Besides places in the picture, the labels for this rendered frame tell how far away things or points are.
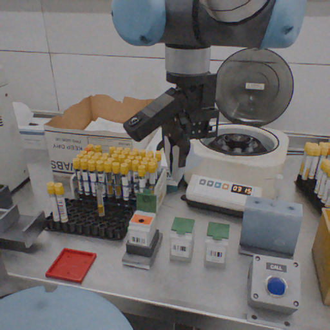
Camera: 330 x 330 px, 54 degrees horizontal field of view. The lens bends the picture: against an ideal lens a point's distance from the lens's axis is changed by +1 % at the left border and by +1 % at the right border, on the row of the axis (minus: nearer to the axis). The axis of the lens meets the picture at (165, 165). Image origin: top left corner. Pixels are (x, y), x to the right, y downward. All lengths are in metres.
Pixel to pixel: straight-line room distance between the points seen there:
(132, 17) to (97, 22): 0.70
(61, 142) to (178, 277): 0.46
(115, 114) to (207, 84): 0.57
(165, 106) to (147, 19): 0.17
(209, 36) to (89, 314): 0.31
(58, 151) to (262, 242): 0.55
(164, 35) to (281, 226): 0.39
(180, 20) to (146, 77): 0.69
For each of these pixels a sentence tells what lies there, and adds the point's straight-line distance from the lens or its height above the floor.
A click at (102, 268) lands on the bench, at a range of 0.64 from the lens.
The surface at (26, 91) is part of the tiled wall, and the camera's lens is 1.32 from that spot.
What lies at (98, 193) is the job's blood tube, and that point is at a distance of 0.68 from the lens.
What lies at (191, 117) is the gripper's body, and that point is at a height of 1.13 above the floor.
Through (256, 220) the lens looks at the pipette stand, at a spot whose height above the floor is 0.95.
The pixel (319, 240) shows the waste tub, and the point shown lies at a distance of 0.67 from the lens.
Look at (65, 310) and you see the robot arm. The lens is 0.25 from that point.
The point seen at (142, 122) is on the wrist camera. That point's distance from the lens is 0.54.
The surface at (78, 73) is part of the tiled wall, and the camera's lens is 1.19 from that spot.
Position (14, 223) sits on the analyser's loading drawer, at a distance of 0.73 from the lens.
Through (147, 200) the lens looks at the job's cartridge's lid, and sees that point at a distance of 0.62.
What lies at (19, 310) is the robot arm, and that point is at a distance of 0.25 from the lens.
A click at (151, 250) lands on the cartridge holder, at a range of 0.62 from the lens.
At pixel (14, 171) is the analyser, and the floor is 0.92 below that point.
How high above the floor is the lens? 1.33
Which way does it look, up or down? 28 degrees down
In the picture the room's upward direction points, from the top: straight up
